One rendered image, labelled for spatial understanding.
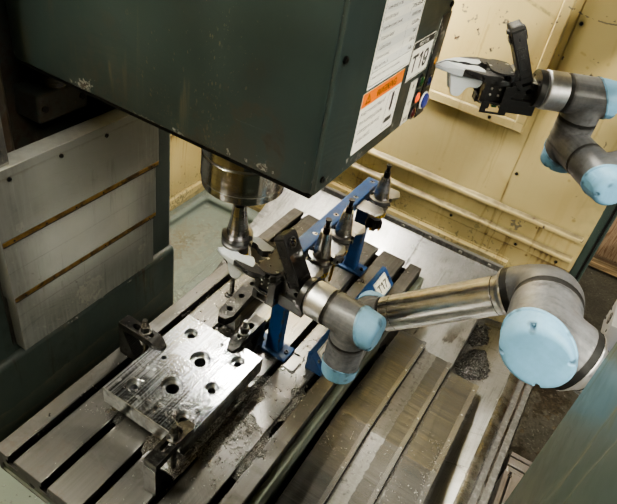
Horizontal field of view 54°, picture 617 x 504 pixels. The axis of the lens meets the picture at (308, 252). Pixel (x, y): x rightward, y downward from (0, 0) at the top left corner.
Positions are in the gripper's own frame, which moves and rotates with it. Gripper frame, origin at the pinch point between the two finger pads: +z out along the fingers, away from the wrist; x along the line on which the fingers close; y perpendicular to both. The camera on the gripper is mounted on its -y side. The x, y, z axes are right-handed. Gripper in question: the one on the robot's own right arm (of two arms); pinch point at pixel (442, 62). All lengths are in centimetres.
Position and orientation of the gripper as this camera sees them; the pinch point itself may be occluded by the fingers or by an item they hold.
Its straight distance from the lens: 121.2
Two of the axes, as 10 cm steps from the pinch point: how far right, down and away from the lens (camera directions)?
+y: -1.5, 7.7, 6.2
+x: 0.2, -6.3, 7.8
